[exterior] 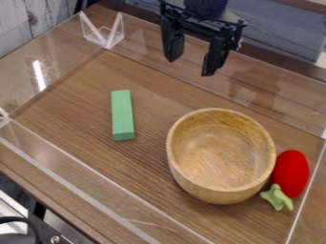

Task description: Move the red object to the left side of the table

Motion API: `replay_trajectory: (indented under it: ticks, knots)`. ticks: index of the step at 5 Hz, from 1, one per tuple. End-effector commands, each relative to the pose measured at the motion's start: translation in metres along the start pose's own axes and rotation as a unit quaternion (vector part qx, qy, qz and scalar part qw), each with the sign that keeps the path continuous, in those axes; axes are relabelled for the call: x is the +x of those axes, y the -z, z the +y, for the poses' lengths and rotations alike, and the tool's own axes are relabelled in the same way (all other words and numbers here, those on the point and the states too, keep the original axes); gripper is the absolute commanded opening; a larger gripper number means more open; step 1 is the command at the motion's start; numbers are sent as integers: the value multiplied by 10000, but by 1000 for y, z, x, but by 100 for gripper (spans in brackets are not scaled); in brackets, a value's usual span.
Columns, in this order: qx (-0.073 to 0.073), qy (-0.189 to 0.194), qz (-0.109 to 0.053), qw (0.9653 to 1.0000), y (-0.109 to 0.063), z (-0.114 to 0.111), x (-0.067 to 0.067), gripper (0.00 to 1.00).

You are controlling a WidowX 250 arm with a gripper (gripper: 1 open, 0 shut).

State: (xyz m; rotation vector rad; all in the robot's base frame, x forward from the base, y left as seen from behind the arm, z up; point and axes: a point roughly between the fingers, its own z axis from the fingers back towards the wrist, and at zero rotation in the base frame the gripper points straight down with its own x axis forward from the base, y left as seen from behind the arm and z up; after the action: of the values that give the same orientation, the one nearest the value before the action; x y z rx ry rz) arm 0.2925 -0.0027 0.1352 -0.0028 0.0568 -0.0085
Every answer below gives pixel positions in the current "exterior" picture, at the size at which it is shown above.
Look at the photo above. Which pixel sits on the red plush strawberry toy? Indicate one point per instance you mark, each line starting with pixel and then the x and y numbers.
pixel 288 180

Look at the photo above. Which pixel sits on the black metal bracket with screw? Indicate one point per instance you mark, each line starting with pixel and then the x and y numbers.
pixel 48 235

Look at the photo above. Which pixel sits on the clear acrylic corner bracket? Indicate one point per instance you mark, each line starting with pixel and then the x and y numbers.
pixel 105 37

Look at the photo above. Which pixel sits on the clear acrylic table enclosure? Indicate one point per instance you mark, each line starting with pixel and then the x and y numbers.
pixel 109 186

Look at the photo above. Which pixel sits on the green rectangular block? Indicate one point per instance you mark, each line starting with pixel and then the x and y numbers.
pixel 123 127

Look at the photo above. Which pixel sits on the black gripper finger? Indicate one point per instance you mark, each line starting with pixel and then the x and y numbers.
pixel 172 39
pixel 216 55

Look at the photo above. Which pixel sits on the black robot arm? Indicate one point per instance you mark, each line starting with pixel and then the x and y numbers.
pixel 204 33

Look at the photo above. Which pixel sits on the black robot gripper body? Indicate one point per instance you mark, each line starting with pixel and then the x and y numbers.
pixel 207 13

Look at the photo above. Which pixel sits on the light wooden bowl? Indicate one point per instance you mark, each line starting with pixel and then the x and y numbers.
pixel 220 155

